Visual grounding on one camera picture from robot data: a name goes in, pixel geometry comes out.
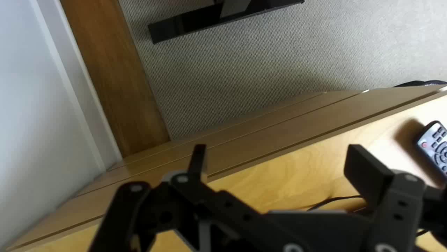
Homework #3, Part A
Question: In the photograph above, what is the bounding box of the black glossy flat base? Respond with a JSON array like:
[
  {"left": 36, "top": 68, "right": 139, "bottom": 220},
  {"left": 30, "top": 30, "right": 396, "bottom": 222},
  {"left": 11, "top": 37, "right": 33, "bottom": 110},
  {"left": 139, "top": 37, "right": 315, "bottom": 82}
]
[{"left": 146, "top": 0, "right": 305, "bottom": 47}]

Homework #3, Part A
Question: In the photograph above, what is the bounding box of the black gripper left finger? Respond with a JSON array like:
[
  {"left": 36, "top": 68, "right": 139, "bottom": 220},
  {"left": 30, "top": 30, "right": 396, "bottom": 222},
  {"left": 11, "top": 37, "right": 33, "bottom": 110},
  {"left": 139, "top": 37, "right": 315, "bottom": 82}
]
[{"left": 87, "top": 143, "right": 262, "bottom": 252}]

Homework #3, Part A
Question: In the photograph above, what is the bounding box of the thin black adapter cable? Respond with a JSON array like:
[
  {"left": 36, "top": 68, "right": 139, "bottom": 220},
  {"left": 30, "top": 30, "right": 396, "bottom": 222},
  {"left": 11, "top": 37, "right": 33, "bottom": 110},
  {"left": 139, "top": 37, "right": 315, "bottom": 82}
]
[{"left": 305, "top": 194, "right": 370, "bottom": 213}]

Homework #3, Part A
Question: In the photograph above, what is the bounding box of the light wooden dresser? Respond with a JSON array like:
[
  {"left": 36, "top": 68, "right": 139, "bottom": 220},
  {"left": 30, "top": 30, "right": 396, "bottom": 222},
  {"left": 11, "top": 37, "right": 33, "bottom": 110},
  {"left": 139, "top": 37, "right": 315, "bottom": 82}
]
[{"left": 0, "top": 84, "right": 447, "bottom": 252}]

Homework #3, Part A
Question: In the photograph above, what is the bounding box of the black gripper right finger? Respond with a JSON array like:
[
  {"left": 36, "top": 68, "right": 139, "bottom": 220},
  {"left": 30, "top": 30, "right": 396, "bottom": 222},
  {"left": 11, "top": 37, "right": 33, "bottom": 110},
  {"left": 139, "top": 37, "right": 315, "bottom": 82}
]
[{"left": 342, "top": 143, "right": 447, "bottom": 252}]

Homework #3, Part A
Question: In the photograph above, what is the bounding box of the black remote control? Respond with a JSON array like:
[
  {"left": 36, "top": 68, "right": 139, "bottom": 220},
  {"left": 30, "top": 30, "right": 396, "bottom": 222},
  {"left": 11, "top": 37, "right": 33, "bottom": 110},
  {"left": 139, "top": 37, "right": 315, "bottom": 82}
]
[{"left": 413, "top": 119, "right": 447, "bottom": 180}]

